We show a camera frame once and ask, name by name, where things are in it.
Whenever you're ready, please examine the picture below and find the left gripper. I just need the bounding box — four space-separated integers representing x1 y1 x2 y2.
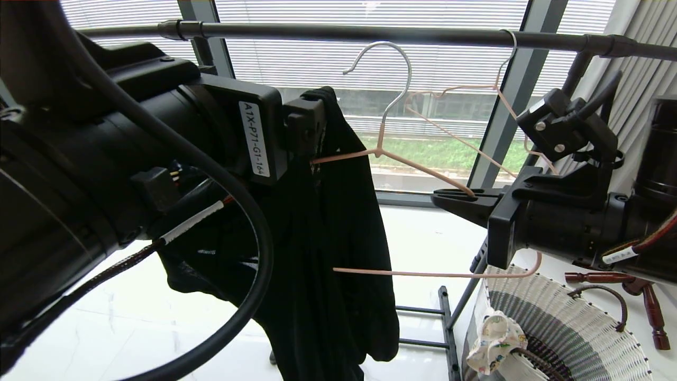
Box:
53 74 290 249

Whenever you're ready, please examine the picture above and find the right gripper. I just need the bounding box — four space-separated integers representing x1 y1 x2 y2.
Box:
431 183 636 269

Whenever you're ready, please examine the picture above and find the pink clothes hanger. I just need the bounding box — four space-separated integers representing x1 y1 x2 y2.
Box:
405 31 560 179
311 41 544 279

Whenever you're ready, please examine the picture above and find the black garment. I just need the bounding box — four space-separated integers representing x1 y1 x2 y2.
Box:
159 86 400 381

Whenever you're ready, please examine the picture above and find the white laundry basket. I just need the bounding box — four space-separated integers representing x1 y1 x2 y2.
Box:
463 265 652 381

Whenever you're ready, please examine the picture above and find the black clothes rack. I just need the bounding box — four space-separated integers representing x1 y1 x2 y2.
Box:
79 20 677 381

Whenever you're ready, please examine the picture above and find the window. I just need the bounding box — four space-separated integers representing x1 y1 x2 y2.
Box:
58 0 619 207

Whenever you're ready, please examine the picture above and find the cream printed garment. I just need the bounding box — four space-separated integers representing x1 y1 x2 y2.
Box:
465 310 529 376

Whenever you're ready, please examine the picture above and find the red wooden turned stand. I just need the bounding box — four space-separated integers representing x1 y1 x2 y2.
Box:
565 271 671 351

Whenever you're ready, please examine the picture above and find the beige curtain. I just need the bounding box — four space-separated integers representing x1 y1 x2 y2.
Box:
561 0 677 178

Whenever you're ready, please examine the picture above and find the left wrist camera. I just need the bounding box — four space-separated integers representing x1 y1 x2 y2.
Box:
63 32 204 106

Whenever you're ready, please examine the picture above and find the black cable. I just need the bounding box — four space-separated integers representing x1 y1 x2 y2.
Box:
21 0 275 381

